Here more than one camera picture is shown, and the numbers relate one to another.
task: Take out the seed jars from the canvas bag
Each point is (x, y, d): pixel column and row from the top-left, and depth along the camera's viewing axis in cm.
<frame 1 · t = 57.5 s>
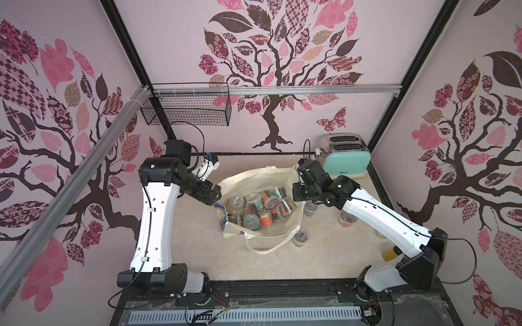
left hand: (204, 195, 68), fingers open
right hand: (294, 187, 76), fingers closed
cream canvas tote bag: (275, 187, 92), point 13 cm above the table
mint green toaster: (344, 155, 100), point 17 cm above the table
clear seed jar dark lid: (300, 238, 84), point 6 cm above the table
grey clear seed jar: (310, 208, 92), point 7 cm above the table
silver tin can: (251, 221, 85), point 9 cm above the table
red label seed jar: (266, 221, 85), point 10 cm above the table
green label seed jar: (255, 199, 87), point 14 cm above the table

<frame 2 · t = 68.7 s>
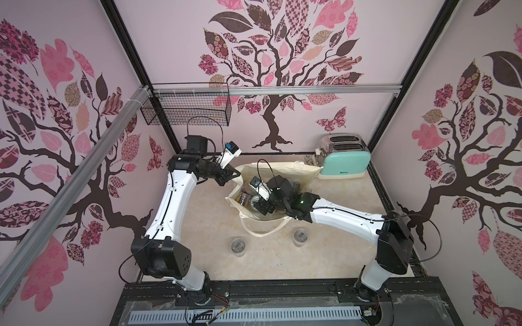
left hand: (235, 176, 75), fingers closed
right hand: (260, 189, 80), fingers open
clear seed jar grey lid: (238, 247, 81), point 6 cm above the table
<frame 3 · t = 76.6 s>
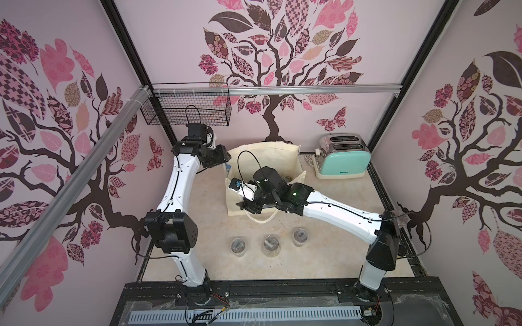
left hand: (225, 161, 83), fingers open
right hand: (239, 193, 72), fingers open
cream canvas tote bag: (247, 159, 90), point 23 cm above the table
clear seed jar striped lid: (271, 246, 81), point 6 cm above the table
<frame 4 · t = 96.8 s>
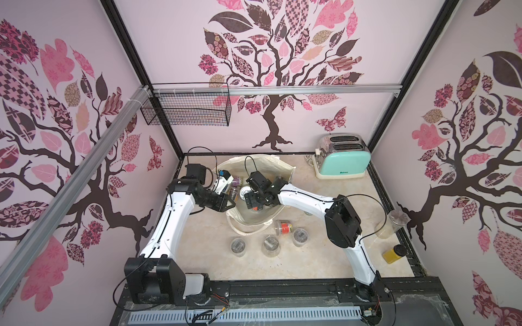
left hand: (229, 208, 77), fingers open
right hand: (253, 196, 92), fingers open
cream canvas tote bag: (240, 219, 80), point 15 cm above the table
red label jar lying: (283, 227, 87), point 6 cm above the table
yellow label seed jar: (395, 254, 77), point 9 cm above the table
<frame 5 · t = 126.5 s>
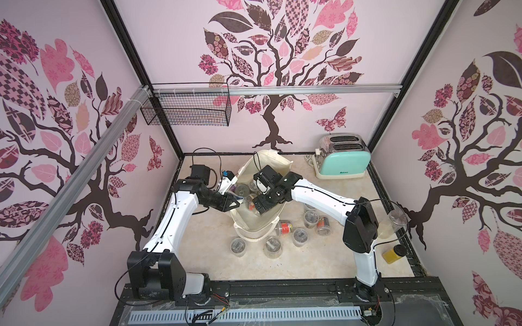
left hand: (235, 209, 77), fingers closed
right hand: (263, 199, 86), fingers open
cream canvas tote bag: (249, 224, 85), point 9 cm above the table
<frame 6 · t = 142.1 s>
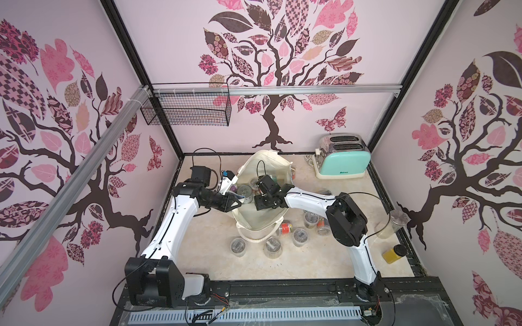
left hand: (237, 208, 77), fingers closed
right hand: (259, 199, 95), fingers open
